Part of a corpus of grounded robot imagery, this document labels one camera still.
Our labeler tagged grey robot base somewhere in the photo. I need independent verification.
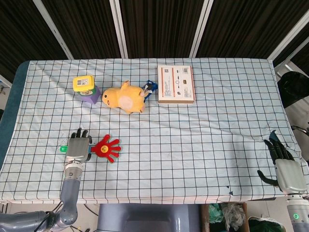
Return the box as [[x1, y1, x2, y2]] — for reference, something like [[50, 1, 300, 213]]
[[97, 203, 201, 232]]

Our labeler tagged yellow plush toy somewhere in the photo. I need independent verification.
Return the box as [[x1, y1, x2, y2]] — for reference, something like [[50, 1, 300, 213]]
[[101, 81, 146, 115]]

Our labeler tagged white and orange cardboard box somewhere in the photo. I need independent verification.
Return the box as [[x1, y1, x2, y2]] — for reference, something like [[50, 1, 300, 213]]
[[157, 65, 196, 105]]

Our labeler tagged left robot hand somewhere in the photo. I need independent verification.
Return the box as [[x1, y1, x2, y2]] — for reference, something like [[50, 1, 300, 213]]
[[64, 128, 93, 163]]

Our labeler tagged green plastic bag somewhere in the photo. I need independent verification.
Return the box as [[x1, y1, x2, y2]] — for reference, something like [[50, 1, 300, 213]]
[[248, 216, 285, 232]]

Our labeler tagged yellow-lidded green purple container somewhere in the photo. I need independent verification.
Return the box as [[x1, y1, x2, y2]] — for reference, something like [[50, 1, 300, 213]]
[[72, 75, 101, 105]]

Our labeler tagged black plastic bag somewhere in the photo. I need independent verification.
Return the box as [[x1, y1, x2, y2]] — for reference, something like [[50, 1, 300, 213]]
[[278, 71, 309, 109]]

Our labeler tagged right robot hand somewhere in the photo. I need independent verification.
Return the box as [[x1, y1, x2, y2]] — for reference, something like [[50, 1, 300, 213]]
[[257, 138, 308, 196]]

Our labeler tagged white black-grid tablecloth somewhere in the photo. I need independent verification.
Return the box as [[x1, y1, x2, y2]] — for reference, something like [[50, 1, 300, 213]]
[[0, 57, 309, 205]]

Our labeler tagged brown cardboard box with rubbish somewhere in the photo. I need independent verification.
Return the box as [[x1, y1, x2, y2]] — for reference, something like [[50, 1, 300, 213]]
[[201, 202, 250, 232]]

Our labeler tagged red hand-shaped clapper toy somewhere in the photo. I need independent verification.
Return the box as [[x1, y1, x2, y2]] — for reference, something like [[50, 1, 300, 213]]
[[59, 134, 122, 164]]

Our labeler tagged white metal frame post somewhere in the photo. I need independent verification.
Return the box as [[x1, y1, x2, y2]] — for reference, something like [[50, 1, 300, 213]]
[[109, 0, 128, 59], [267, 9, 309, 61], [32, 0, 74, 60], [189, 0, 214, 58]]

